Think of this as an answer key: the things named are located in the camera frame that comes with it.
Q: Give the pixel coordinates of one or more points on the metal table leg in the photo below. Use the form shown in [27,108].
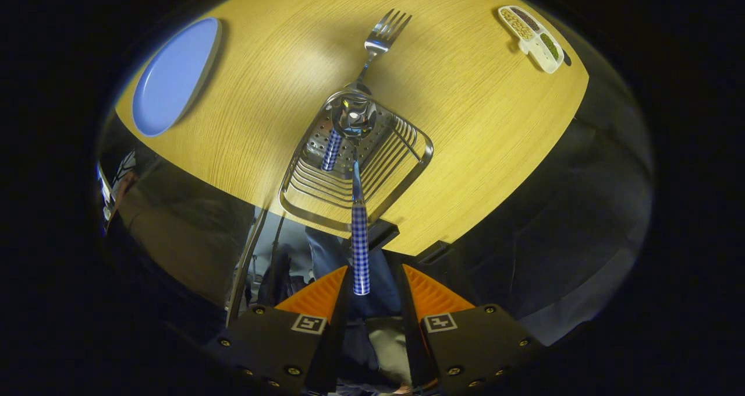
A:
[247,268]

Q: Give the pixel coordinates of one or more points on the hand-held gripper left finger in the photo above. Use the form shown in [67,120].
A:
[337,338]

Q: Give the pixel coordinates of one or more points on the black table bracket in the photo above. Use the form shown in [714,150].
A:
[381,234]
[433,251]

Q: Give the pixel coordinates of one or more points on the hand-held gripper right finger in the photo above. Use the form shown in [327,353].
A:
[414,338]

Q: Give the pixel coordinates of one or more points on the blue round plate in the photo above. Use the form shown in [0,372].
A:
[171,75]

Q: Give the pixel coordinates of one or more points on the white divided seed dish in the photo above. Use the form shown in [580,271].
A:
[532,38]

